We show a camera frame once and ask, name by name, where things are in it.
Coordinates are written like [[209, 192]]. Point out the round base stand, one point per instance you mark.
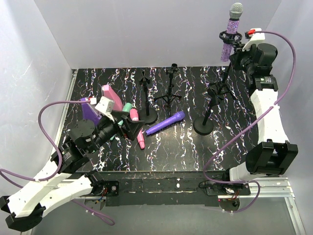
[[203, 125], [147, 114]]

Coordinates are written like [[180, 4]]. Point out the pink metronome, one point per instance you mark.
[[108, 92]]

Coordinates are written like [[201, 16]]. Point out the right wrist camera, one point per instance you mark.
[[254, 37]]

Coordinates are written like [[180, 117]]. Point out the tripod stand with clip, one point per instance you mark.
[[169, 96]]

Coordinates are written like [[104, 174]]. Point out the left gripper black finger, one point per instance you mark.
[[119, 115], [131, 128]]

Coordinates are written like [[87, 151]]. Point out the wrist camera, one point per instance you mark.
[[254, 37], [105, 107]]

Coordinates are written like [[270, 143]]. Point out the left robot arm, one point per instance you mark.
[[28, 206]]

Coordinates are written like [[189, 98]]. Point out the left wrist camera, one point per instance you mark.
[[105, 107]]

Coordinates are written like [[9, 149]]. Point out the teal plastic microphone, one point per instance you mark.
[[113, 128]]

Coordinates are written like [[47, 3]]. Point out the purple metronome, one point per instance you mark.
[[89, 112]]

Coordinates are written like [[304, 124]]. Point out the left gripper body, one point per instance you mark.
[[123, 126]]

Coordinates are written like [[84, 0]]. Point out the purple plastic microphone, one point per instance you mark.
[[169, 121]]

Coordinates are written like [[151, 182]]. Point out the purple glitter microphone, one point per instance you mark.
[[230, 36]]

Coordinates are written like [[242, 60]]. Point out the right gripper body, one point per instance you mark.
[[236, 57]]

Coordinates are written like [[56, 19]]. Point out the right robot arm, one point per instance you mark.
[[274, 153]]

